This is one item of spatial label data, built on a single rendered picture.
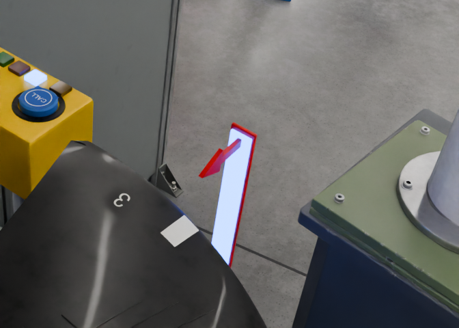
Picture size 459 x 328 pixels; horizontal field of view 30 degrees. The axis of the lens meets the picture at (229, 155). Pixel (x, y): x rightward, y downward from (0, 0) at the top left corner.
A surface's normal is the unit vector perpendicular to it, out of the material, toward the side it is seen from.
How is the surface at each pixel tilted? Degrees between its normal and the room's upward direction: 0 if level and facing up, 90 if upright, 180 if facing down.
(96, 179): 14
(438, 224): 3
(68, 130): 90
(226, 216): 90
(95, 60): 90
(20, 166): 90
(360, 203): 3
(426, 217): 3
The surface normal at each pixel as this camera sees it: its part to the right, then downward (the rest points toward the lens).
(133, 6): 0.82, 0.45
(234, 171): -0.55, 0.50
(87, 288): 0.32, -0.71
